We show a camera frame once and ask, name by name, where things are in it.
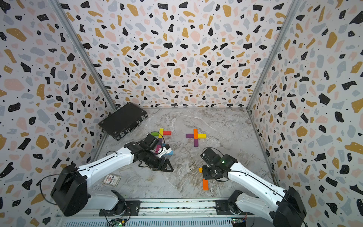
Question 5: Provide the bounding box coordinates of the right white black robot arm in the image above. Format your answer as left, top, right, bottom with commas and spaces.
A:
200, 147, 307, 227

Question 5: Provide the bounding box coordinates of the orange long block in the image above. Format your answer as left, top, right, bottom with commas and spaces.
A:
193, 129, 199, 139

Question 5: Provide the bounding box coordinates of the red block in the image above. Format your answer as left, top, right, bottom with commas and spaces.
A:
163, 131, 172, 136

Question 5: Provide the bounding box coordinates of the magenta block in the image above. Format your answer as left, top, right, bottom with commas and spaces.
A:
156, 145, 163, 154

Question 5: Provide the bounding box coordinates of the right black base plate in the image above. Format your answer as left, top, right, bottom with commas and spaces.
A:
215, 199, 252, 216

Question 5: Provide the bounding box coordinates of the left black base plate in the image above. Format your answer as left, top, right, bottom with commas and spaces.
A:
99, 200, 141, 218

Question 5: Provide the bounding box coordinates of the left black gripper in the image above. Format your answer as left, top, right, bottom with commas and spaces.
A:
145, 150, 176, 171

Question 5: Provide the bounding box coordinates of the small printed card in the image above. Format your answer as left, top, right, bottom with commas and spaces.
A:
102, 174, 121, 187

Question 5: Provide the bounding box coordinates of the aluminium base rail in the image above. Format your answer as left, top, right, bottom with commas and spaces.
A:
54, 198, 275, 227

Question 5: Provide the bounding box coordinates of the orange short block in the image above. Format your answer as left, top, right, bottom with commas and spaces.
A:
202, 179, 209, 191

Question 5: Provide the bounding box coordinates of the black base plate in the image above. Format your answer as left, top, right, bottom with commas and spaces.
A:
215, 199, 252, 216
99, 200, 141, 218

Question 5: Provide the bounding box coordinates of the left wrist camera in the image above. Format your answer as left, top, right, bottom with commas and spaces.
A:
157, 144, 172, 158

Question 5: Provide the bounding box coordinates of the yellow long block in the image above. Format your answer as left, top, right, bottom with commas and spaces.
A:
158, 128, 164, 138

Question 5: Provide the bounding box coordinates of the black flat case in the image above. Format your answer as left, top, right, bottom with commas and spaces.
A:
99, 102, 148, 141

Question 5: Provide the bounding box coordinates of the yellow short block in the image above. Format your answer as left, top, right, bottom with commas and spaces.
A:
198, 134, 207, 139

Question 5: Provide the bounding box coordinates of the light blue long block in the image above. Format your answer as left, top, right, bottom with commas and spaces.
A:
165, 151, 174, 156

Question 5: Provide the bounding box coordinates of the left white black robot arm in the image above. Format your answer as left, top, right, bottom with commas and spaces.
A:
51, 134, 174, 217

